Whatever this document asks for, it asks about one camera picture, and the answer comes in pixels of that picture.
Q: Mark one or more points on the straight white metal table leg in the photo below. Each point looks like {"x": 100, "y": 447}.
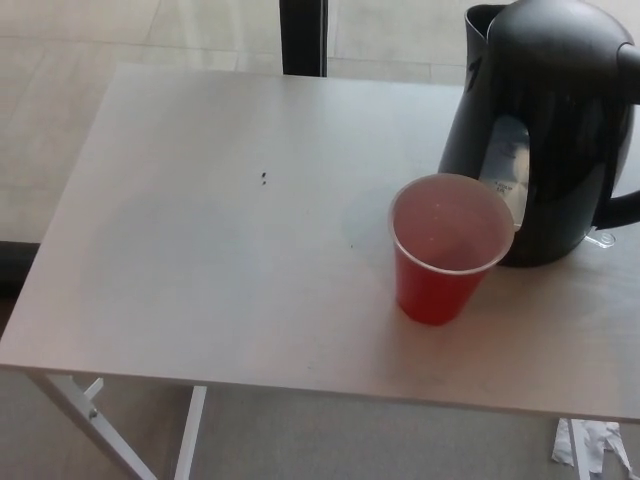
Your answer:
{"x": 582, "y": 450}
{"x": 192, "y": 440}

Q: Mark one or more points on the black vertical window post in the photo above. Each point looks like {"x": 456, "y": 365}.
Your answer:
{"x": 304, "y": 37}

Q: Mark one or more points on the black electric kettle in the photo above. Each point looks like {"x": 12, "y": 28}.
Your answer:
{"x": 555, "y": 150}

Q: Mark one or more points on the slanted white metal table leg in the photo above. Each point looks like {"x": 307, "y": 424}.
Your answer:
{"x": 80, "y": 415}

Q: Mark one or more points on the red plastic cup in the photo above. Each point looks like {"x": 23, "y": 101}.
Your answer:
{"x": 435, "y": 292}

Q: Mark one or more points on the crumpled white paper scrap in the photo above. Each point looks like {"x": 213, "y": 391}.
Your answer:
{"x": 607, "y": 445}

